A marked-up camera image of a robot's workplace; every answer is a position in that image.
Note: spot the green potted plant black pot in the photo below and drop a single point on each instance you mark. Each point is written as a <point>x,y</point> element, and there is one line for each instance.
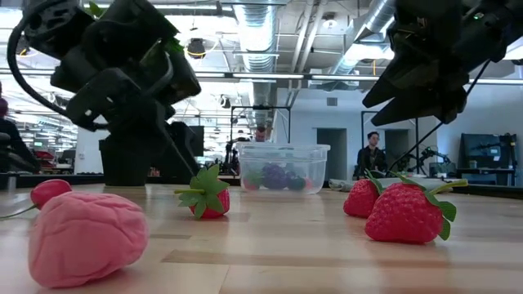
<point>122,167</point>

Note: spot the red toy strawberry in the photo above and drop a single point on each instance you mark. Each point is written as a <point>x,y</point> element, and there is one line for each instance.
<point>214,204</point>
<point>359,198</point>
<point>404,214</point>

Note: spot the red toy cherry with stem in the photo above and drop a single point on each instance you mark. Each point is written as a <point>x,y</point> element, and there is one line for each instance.
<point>49,191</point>

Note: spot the pink wrinkled toy fruit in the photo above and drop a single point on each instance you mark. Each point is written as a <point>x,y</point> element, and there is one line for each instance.
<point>86,241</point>

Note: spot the small black background robot arm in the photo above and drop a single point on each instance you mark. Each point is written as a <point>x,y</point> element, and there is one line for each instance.
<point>429,154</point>

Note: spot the purple toy grape bunch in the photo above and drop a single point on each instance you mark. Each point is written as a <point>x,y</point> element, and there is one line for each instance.
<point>274,175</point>

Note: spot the black cabinet with screen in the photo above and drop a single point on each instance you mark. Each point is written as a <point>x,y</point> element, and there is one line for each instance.
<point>486,153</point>

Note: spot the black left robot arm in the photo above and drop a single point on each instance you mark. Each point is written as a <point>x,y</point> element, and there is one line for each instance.
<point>53,24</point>

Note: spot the black background monitor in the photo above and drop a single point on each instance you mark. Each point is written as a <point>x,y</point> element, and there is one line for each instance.
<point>201,136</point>

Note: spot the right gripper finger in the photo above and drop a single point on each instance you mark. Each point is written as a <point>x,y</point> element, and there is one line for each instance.
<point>412,83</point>
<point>441,104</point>

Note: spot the small pink toy fruit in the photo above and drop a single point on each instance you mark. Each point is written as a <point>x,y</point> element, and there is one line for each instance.
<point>309,183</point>

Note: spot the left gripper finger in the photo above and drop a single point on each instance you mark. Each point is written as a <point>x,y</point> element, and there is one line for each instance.
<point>118,106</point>
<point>184,143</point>

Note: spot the clear plastic tupperware container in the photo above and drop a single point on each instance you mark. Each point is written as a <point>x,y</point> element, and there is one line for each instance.
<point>286,153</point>

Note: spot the grey folded cloth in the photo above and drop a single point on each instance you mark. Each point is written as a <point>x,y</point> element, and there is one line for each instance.
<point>337,185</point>

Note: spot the person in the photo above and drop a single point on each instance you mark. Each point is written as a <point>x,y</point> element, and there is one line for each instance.
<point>16,147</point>
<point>372,157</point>
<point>260,134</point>

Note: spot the black metal frame stand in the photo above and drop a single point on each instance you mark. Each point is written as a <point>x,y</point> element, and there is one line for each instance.
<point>261,108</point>
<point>416,143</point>

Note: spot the black ceiling-mounted device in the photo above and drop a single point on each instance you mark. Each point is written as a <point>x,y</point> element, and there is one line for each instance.
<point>196,48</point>

